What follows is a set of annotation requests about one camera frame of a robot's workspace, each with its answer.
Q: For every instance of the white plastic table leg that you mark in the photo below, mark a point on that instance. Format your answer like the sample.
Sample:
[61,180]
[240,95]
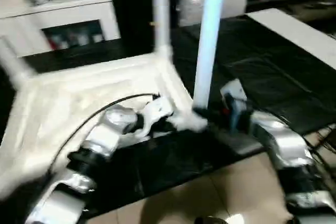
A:
[15,61]
[210,37]
[161,11]

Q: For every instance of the white plastic table top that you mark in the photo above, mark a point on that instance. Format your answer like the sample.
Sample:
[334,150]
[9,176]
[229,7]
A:
[78,90]

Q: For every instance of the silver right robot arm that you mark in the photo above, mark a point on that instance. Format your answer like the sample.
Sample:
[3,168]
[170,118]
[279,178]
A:
[288,142]

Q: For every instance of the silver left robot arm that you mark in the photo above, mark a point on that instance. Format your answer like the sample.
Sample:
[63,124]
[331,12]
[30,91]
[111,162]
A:
[102,140]

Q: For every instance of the dark rounded robot torso part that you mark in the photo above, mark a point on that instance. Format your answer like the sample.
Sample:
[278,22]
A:
[210,220]

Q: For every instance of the white flat board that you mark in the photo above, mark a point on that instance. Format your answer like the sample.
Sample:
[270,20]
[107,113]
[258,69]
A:
[294,30]

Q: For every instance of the black furniture with yellow label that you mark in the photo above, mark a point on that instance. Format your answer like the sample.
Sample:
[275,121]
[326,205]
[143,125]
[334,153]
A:
[131,3]

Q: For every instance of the white glass-door cabinet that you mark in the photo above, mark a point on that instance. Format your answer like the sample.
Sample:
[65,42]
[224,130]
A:
[78,9]

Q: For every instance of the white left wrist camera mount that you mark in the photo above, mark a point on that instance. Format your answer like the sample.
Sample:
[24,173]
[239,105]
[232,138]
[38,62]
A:
[156,111]

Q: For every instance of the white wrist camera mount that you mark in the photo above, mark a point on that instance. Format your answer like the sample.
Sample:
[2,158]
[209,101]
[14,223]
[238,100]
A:
[156,111]
[233,90]

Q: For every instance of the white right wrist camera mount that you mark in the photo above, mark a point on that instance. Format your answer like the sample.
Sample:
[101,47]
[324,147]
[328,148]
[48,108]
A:
[233,90]

